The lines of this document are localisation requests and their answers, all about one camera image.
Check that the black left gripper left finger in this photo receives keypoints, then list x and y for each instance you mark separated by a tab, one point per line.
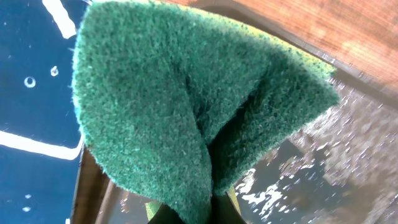
166	215

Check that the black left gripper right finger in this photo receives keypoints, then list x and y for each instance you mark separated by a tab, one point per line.
224	212

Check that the green yellow sponge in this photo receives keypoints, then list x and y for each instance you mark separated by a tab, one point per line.
176	103

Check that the grey metal tray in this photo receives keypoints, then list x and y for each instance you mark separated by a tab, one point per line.
339	168

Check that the black water tray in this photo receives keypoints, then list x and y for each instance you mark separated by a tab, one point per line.
40	137

